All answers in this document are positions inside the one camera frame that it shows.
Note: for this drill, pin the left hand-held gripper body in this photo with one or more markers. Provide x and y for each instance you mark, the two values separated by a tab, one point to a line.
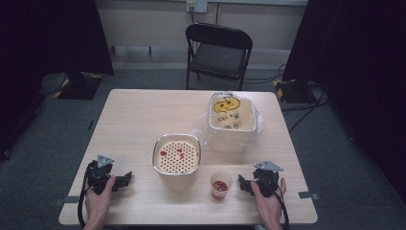
99	174

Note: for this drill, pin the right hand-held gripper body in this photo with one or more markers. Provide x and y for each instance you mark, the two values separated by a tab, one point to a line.
266	179

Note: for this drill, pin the clear plastic cup red contents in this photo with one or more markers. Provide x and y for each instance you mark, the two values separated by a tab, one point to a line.
220	185

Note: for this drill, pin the person's left hand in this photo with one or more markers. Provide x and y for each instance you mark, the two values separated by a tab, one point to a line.
98	204

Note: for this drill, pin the person's right hand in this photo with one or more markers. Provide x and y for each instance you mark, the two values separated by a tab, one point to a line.
269	207

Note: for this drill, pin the grey tape strip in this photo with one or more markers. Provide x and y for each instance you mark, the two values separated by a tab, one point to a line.
309	195
66	200

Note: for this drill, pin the small red food piece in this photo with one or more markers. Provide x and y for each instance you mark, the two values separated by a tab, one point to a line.
163	153

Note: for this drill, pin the metal-rimmed strainer basin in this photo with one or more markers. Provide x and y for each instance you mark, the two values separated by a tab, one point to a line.
177	155

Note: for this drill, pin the light wooden table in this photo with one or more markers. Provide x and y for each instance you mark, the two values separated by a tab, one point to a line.
137	121

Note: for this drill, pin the larger red food piece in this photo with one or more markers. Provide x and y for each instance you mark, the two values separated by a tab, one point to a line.
180	153

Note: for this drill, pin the black stand base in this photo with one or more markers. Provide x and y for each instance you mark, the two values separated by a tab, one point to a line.
79	86
295	91

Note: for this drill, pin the black folding chair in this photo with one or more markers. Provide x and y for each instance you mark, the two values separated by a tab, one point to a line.
218	54

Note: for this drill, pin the dark curtain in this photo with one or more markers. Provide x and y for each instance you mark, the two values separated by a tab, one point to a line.
357	64

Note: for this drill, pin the white wall socket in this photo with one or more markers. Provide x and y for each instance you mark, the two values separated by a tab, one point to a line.
197	5

